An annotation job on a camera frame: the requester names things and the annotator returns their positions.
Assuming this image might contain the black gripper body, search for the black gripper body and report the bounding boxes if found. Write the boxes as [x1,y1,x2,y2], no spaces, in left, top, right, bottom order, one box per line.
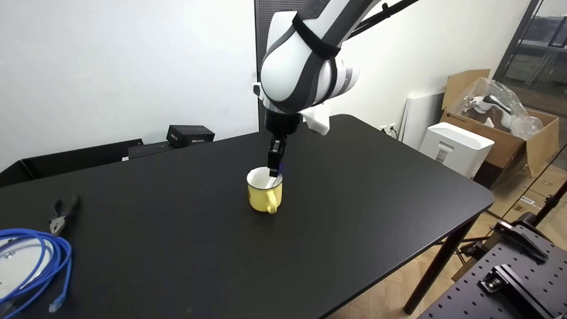
[262,106,303,141]

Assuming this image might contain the yellow enamel mug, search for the yellow enamel mug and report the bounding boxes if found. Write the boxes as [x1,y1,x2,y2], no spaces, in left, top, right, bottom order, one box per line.
[244,164,285,216]

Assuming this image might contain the small black box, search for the small black box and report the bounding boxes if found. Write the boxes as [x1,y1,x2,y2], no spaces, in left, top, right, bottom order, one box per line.
[164,122,216,150]

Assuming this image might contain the black slanted rod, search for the black slanted rod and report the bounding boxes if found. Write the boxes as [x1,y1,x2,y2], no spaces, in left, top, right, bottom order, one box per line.
[345,0,420,40]

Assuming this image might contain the white box with label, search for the white box with label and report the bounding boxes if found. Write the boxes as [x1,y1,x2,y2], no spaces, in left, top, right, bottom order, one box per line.
[418,120,496,180]

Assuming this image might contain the black table leg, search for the black table leg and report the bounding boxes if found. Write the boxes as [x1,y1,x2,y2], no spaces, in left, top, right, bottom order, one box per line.
[402,214,482,315]

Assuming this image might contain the black flat panel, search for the black flat panel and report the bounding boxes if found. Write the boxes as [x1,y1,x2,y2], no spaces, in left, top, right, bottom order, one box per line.
[0,136,145,189]

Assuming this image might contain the black pliers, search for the black pliers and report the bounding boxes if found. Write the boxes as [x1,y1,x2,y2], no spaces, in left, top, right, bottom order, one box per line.
[48,193,81,237]

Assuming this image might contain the clear plastic bag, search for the clear plastic bag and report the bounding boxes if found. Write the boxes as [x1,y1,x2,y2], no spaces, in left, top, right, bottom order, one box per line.
[460,76,544,141]

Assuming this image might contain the brown cardboard box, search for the brown cardboard box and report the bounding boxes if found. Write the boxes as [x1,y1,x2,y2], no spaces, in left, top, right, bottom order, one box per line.
[439,67,561,180]

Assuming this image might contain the black perforated breadboard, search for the black perforated breadboard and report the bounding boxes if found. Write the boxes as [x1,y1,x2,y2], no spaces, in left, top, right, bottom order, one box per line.
[420,221,567,319]

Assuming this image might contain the black tripod leg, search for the black tripod leg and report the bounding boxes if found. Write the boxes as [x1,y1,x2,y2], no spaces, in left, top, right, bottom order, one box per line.
[531,177,567,230]

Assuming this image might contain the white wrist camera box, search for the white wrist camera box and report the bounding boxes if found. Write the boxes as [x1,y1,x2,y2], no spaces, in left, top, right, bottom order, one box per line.
[299,108,331,136]

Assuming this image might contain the blue network cable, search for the blue network cable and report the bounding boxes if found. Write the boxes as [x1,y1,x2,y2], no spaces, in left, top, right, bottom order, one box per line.
[0,226,74,315]

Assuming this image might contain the black clamp bracket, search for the black clamp bracket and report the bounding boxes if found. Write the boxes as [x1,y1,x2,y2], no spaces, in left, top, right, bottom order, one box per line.
[494,219,549,265]
[476,260,552,319]

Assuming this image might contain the dark glass door frame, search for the dark glass door frame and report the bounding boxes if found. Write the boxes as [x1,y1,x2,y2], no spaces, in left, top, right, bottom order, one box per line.
[490,0,567,116]

